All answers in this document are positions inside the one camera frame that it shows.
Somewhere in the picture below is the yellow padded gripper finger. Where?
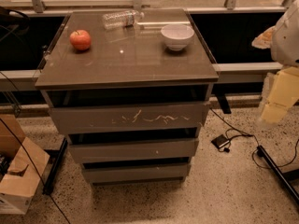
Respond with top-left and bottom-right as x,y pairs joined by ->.
259,67 -> 299,124

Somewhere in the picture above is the grey drawer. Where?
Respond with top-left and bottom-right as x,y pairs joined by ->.
82,163 -> 191,183
69,138 -> 199,163
50,102 -> 209,134

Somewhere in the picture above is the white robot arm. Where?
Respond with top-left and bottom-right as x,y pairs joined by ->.
251,0 -> 299,124

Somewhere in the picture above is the grey top drawer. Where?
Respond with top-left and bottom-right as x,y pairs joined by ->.
50,102 -> 209,134

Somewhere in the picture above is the grey drawer cabinet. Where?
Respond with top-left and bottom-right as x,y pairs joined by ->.
36,10 -> 218,172

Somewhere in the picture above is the grey bottom drawer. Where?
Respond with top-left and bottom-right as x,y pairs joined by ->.
82,163 -> 191,183

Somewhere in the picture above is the black stand leg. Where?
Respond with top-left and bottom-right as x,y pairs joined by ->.
257,146 -> 299,205

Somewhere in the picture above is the black power adapter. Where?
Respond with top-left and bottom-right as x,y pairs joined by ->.
211,134 -> 229,149

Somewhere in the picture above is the white ceramic bowl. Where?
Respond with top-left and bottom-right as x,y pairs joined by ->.
161,24 -> 194,51

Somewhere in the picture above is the clear plastic water bottle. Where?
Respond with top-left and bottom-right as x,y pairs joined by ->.
102,10 -> 144,30

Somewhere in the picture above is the red apple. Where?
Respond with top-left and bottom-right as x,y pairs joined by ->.
69,30 -> 92,50

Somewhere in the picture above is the black metal floor bar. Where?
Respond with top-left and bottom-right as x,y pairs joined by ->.
43,138 -> 67,195

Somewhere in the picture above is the brown cardboard box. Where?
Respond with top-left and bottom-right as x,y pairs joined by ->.
0,115 -> 50,215

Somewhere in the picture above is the black floor cable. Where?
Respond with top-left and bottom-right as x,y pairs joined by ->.
209,107 -> 299,170

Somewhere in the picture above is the black cable left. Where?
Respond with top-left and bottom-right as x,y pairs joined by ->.
0,71 -> 72,224

